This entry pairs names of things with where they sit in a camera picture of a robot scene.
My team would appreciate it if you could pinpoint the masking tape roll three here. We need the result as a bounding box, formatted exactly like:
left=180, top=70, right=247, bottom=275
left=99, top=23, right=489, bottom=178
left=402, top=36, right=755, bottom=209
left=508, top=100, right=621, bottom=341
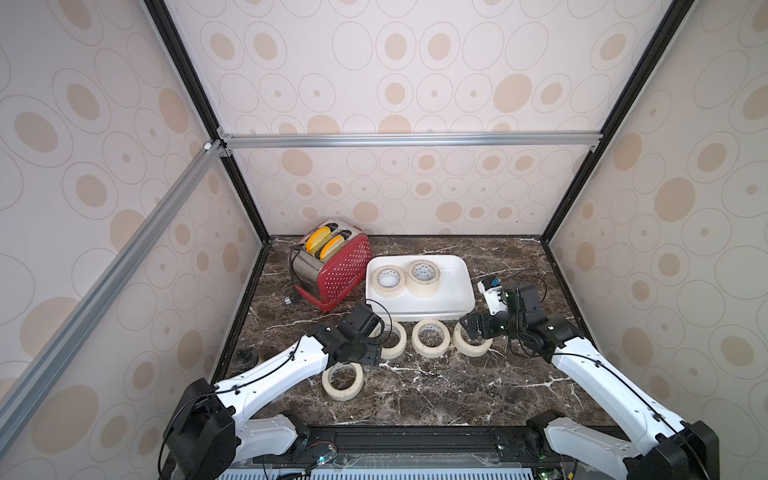
left=411, top=319, right=451, bottom=359

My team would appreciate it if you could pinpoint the horizontal aluminium frame bar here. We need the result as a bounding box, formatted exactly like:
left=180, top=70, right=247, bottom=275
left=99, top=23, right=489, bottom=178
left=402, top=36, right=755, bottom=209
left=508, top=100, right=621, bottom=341
left=224, top=131, right=603, bottom=149

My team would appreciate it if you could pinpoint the diagonal aluminium frame bar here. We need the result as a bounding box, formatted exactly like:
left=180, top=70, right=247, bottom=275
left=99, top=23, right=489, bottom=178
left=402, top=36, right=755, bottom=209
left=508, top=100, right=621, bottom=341
left=1, top=139, right=224, bottom=455

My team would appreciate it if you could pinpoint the clear jar black lid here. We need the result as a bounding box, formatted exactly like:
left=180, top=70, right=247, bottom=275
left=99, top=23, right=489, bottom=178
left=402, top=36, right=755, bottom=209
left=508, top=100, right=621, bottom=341
left=230, top=348, right=260, bottom=375

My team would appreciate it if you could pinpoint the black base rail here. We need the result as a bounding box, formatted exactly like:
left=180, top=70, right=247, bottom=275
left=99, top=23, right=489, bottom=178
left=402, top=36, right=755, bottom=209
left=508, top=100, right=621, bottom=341
left=158, top=424, right=678, bottom=480

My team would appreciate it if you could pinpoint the white plastic storage box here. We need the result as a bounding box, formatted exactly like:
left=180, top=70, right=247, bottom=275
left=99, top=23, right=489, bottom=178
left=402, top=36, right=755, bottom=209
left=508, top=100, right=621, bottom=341
left=365, top=255, right=475, bottom=322

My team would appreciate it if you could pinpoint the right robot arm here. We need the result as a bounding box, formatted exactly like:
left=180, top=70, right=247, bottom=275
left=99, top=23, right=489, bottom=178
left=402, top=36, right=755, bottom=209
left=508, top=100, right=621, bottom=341
left=459, top=277, right=720, bottom=479

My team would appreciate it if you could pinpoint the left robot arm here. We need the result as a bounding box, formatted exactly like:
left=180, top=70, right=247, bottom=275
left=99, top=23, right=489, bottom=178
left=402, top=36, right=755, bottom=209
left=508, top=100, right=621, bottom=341
left=161, top=302, right=394, bottom=479

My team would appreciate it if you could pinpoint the masking tape roll four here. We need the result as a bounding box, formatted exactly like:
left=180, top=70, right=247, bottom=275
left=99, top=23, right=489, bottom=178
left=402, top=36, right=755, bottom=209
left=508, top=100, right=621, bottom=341
left=452, top=323, right=493, bottom=358

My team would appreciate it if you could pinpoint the masking tape roll one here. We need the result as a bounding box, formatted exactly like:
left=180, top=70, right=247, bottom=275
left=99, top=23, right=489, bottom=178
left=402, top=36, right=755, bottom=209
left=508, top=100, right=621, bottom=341
left=321, top=363, right=364, bottom=402

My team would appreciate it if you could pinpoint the masking tape roll two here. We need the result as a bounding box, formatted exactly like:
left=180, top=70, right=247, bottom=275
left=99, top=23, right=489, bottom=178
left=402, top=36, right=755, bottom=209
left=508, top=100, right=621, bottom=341
left=406, top=260, right=441, bottom=298

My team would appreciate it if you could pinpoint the masking tape roll six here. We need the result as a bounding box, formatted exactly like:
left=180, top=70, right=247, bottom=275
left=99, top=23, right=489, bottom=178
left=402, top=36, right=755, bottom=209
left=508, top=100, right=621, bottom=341
left=371, top=265, right=406, bottom=298

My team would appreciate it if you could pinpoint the red polka-dot toaster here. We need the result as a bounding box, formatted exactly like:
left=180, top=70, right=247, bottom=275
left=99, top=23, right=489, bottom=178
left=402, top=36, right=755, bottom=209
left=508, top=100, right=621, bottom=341
left=288, top=219, right=373, bottom=312

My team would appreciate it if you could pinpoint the masking tape roll five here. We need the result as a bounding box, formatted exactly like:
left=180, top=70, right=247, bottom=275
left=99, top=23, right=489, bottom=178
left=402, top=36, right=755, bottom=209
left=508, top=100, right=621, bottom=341
left=369, top=321, right=407, bottom=360

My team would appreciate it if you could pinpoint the yellow toast slice right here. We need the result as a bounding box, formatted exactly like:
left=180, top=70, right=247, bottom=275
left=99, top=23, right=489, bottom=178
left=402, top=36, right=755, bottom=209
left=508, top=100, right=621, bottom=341
left=317, top=234, right=346, bottom=261

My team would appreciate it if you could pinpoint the yellow toast slice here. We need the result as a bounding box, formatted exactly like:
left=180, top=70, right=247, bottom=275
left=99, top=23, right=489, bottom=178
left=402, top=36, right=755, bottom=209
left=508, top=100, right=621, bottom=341
left=317, top=234, right=346, bottom=261
left=304, top=225, right=333, bottom=255

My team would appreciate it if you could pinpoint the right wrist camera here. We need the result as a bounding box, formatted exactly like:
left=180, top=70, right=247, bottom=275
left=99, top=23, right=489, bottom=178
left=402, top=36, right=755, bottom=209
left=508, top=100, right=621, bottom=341
left=477, top=275, right=508, bottom=316

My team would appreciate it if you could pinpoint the yellow toast slice left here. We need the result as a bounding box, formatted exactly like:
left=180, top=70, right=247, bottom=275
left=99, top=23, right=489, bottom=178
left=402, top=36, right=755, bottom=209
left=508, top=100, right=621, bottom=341
left=304, top=225, right=333, bottom=255

